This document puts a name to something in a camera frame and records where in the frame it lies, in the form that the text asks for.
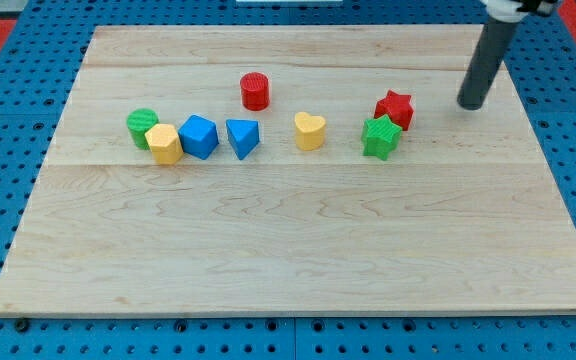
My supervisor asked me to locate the yellow heart block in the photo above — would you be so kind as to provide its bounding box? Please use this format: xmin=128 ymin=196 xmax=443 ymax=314
xmin=294 ymin=112 xmax=327 ymax=151

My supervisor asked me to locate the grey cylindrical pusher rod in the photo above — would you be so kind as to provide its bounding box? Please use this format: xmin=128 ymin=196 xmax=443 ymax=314
xmin=457 ymin=16 xmax=518 ymax=111

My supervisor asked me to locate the green cylinder block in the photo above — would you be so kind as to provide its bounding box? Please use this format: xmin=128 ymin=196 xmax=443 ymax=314
xmin=126 ymin=108 xmax=159 ymax=150

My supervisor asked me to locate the light wooden board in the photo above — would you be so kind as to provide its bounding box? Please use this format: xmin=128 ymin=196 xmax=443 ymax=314
xmin=0 ymin=25 xmax=576 ymax=319

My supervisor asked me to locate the red star block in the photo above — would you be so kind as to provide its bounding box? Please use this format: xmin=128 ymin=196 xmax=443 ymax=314
xmin=373 ymin=90 xmax=414 ymax=131

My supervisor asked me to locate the blue triangle block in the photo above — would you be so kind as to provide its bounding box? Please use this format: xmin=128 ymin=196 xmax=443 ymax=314
xmin=226 ymin=119 xmax=260 ymax=160

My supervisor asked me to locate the yellow hexagon block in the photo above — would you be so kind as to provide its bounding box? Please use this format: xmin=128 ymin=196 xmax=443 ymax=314
xmin=145 ymin=123 xmax=183 ymax=165

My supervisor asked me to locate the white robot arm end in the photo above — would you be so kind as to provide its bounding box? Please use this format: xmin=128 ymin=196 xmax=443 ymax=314
xmin=480 ymin=0 xmax=562 ymax=23

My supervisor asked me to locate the green star block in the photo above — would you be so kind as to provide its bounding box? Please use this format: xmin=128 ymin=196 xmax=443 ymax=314
xmin=361 ymin=115 xmax=403 ymax=161

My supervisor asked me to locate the blue cube block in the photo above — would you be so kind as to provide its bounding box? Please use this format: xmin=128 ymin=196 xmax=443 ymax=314
xmin=178 ymin=115 xmax=219 ymax=160

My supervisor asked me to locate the red cylinder block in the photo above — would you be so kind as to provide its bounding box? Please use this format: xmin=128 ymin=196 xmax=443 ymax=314
xmin=240 ymin=72 xmax=270 ymax=111

